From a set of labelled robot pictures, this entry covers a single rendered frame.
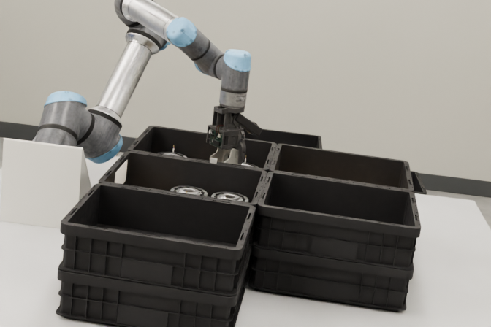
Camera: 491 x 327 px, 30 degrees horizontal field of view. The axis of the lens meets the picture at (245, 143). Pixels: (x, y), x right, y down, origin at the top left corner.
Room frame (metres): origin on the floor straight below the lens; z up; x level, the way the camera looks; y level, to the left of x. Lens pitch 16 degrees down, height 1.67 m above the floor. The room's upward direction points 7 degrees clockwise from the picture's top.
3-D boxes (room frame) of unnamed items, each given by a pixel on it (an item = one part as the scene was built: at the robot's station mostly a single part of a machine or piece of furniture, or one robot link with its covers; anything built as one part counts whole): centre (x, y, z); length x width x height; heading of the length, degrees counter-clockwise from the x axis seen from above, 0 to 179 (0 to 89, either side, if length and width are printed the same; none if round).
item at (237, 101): (2.49, 0.05, 1.10); 0.08 x 0.08 x 0.05
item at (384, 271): (2.24, -0.26, 0.76); 0.40 x 0.30 x 0.12; 85
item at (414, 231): (2.24, -0.26, 0.92); 0.40 x 0.30 x 0.02; 85
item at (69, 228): (1.97, 0.17, 0.92); 0.40 x 0.30 x 0.02; 85
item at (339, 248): (2.24, -0.26, 0.87); 0.40 x 0.30 x 0.11; 85
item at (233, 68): (2.50, 0.05, 1.18); 0.09 x 0.08 x 0.11; 40
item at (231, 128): (2.49, 0.06, 1.02); 0.09 x 0.08 x 0.12; 133
